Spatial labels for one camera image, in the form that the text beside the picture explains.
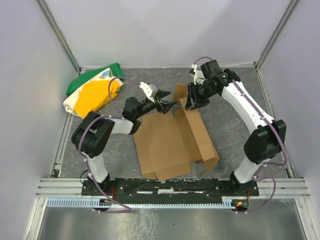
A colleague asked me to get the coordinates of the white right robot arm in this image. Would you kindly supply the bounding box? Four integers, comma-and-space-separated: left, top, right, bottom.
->
185, 64, 289, 187

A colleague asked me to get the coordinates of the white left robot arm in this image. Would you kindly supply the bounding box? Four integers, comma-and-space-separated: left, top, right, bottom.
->
71, 90, 177, 188

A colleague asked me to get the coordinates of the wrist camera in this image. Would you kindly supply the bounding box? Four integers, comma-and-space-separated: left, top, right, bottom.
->
139, 82, 158, 103
190, 59, 223, 82

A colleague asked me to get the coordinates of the green yellow white cloth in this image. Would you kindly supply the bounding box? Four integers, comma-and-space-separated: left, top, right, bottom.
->
62, 62, 124, 119

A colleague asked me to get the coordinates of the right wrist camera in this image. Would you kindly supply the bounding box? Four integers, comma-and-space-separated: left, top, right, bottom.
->
190, 59, 223, 82

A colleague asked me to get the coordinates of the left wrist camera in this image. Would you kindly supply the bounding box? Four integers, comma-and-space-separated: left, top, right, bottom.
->
139, 82, 158, 103

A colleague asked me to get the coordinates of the light blue slotted cable duct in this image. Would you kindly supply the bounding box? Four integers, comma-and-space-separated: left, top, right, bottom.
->
46, 197, 235, 210

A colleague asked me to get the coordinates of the brown cardboard box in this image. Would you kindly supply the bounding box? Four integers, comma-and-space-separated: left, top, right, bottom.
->
133, 83, 220, 181

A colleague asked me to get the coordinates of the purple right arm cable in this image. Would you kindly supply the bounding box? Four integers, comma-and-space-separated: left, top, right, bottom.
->
194, 56, 289, 214

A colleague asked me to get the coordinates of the aluminium frame rail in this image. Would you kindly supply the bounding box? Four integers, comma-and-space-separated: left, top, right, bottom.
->
36, 178, 310, 199

